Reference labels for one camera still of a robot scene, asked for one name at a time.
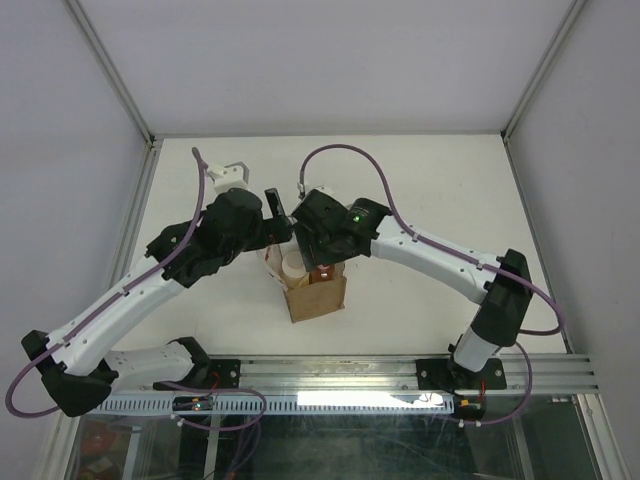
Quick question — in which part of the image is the white cable duct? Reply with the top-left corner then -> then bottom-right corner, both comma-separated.
92,390 -> 454,417

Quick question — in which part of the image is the aluminium frame post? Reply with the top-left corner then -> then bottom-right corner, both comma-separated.
64,0 -> 157,147
499,0 -> 589,139

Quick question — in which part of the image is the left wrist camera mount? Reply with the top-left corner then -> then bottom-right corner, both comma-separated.
206,162 -> 250,195

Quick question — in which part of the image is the cream tube beige cap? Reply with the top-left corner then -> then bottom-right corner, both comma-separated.
281,250 -> 309,290

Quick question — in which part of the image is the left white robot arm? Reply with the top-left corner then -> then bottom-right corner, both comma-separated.
22,188 -> 292,417

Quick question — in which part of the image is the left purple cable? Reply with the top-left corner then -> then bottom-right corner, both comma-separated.
10,146 -> 211,419

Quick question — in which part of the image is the right aluminium frame post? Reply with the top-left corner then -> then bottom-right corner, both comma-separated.
499,0 -> 589,139

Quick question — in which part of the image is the left aluminium frame post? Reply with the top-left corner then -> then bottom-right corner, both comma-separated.
64,0 -> 157,147

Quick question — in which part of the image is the purple cable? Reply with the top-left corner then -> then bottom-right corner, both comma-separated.
297,143 -> 566,337
10,146 -> 211,419

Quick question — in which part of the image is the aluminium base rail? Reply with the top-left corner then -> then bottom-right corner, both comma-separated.
107,352 -> 599,401

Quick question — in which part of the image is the orange bottle pink cap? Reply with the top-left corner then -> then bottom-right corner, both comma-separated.
309,265 -> 335,284

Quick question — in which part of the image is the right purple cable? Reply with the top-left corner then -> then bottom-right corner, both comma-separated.
297,143 -> 566,337

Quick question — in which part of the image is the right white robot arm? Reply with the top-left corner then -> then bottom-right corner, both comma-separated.
292,189 -> 532,392

